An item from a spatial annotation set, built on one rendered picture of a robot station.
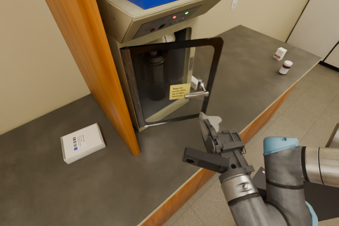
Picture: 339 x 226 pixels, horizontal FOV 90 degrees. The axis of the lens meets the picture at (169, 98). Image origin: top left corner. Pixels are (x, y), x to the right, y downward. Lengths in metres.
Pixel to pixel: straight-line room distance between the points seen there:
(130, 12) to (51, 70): 0.68
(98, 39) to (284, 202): 0.52
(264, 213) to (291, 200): 0.08
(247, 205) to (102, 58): 0.43
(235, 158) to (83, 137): 0.63
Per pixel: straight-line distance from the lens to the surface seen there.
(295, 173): 0.48
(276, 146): 0.48
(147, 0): 0.38
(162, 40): 0.62
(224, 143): 0.49
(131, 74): 0.55
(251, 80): 1.17
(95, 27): 0.37
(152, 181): 0.73
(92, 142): 0.82
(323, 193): 1.24
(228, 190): 0.45
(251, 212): 0.44
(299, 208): 0.51
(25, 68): 0.97
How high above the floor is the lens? 1.64
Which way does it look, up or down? 48 degrees down
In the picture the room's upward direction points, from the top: straight up
